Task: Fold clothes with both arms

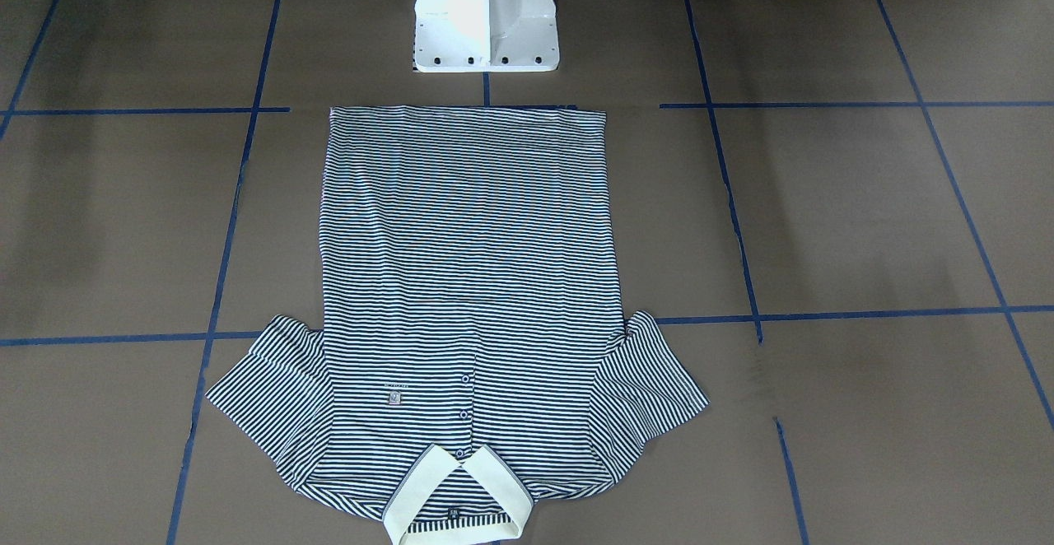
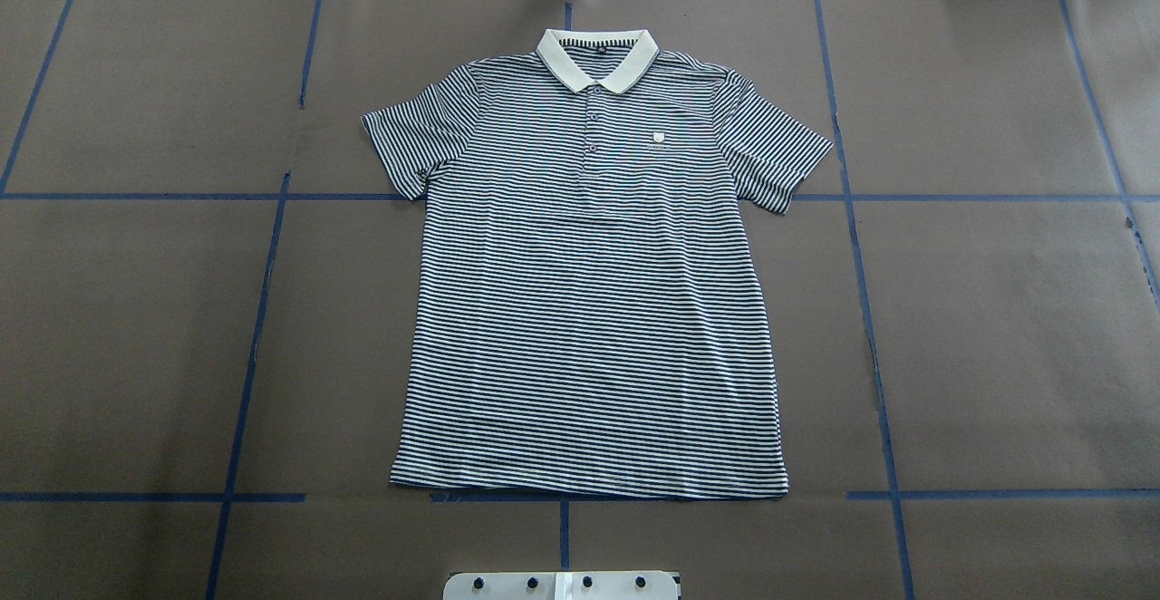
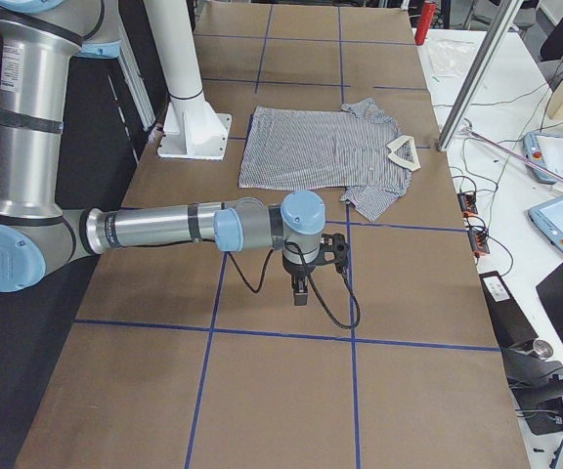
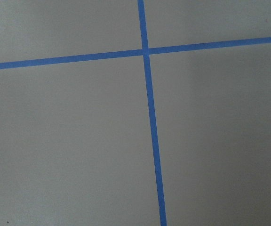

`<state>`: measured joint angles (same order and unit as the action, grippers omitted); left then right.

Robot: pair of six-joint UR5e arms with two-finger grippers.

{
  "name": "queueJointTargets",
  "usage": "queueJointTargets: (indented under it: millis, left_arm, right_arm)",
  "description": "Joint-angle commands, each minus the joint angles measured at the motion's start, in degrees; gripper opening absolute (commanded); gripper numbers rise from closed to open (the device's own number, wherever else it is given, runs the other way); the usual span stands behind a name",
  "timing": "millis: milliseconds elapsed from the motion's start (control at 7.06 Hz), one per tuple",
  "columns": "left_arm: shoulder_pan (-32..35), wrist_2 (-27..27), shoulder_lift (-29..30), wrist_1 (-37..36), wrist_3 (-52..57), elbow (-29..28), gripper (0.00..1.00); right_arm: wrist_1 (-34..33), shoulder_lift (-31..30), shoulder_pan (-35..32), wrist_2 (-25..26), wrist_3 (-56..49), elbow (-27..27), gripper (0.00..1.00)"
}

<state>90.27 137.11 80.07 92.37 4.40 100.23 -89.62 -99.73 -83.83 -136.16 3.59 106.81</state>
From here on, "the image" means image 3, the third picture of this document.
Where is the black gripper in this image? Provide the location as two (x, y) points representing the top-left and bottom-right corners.
(282, 253), (318, 306)

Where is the navy white striped polo shirt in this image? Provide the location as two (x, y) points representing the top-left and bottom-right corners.
(238, 98), (420, 222)

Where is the lower orange black connector strip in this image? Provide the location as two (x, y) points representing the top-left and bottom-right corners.
(468, 226), (490, 258)

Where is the orange black connector strip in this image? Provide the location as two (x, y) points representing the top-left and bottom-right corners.
(457, 192), (478, 218)
(468, 226), (490, 258)

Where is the upper orange black connector strip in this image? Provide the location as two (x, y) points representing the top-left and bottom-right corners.
(457, 192), (478, 218)

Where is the black box with label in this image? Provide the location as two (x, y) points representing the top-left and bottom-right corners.
(479, 271), (539, 348)

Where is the clear plastic bag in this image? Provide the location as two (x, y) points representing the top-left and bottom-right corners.
(427, 39), (476, 78)

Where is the upper teach pendant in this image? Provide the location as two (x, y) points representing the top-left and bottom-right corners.
(523, 131), (563, 178)

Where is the red cylinder bottle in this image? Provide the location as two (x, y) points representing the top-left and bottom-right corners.
(414, 0), (436, 46)

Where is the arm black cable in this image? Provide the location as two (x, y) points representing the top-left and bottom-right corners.
(226, 241), (362, 329)

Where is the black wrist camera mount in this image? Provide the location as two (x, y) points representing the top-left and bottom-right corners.
(314, 234), (349, 275)

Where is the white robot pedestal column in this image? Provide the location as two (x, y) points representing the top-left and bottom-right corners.
(144, 0), (232, 160)

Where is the aluminium frame post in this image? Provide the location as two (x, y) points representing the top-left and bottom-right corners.
(437, 0), (523, 151)

